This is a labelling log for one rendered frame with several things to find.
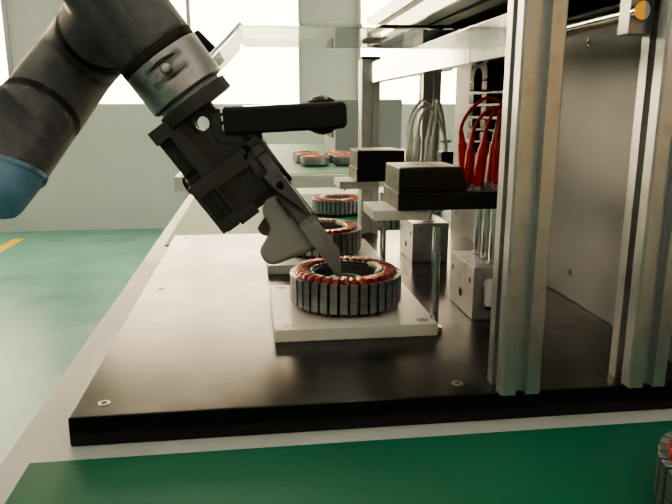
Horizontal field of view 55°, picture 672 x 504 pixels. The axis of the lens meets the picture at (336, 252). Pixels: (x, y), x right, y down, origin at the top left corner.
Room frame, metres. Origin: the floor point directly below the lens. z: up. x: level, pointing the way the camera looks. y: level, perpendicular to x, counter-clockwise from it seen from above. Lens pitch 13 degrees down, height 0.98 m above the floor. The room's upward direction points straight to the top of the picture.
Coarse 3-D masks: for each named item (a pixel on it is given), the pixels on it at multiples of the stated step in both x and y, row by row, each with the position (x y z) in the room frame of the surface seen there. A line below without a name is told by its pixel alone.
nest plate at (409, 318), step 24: (288, 288) 0.68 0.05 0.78; (288, 312) 0.59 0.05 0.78; (384, 312) 0.59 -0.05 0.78; (408, 312) 0.59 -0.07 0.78; (288, 336) 0.54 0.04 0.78; (312, 336) 0.55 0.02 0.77; (336, 336) 0.55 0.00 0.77; (360, 336) 0.55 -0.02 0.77; (384, 336) 0.55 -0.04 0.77; (408, 336) 0.56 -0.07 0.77
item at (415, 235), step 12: (432, 216) 0.90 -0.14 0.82; (408, 228) 0.87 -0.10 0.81; (420, 228) 0.85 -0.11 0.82; (432, 228) 0.85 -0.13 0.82; (444, 228) 0.85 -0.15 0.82; (408, 240) 0.87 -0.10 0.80; (420, 240) 0.85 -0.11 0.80; (444, 240) 0.85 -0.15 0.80; (408, 252) 0.86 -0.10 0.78; (420, 252) 0.85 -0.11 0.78; (444, 252) 0.85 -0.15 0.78
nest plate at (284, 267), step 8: (368, 248) 0.88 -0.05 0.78; (344, 256) 0.83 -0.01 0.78; (352, 256) 0.83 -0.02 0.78; (360, 256) 0.83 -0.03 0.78; (368, 256) 0.83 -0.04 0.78; (376, 256) 0.83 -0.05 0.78; (272, 264) 0.79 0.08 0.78; (280, 264) 0.79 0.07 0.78; (288, 264) 0.79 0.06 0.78; (296, 264) 0.79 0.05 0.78; (272, 272) 0.78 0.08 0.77; (280, 272) 0.78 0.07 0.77; (288, 272) 0.79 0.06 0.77
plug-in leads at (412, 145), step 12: (420, 108) 0.89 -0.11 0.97; (432, 108) 0.88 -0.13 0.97; (408, 120) 0.91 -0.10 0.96; (420, 120) 0.87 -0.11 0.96; (444, 120) 0.90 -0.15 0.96; (408, 132) 0.91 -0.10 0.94; (432, 132) 0.87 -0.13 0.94; (444, 132) 0.90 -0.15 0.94; (408, 144) 0.88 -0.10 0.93; (420, 144) 0.86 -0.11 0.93; (432, 144) 0.87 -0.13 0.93; (444, 144) 0.90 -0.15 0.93; (408, 156) 0.88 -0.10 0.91; (432, 156) 0.87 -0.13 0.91; (444, 156) 0.90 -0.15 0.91
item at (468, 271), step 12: (456, 252) 0.67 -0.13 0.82; (468, 252) 0.67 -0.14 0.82; (456, 264) 0.66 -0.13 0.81; (468, 264) 0.62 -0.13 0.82; (480, 264) 0.62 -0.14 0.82; (492, 264) 0.62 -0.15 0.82; (456, 276) 0.66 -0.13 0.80; (468, 276) 0.62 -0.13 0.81; (480, 276) 0.61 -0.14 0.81; (492, 276) 0.61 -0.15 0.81; (456, 288) 0.65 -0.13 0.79; (468, 288) 0.62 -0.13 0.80; (480, 288) 0.61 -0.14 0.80; (456, 300) 0.65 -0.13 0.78; (468, 300) 0.62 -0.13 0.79; (480, 300) 0.61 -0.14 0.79; (468, 312) 0.61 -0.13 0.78; (480, 312) 0.61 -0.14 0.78
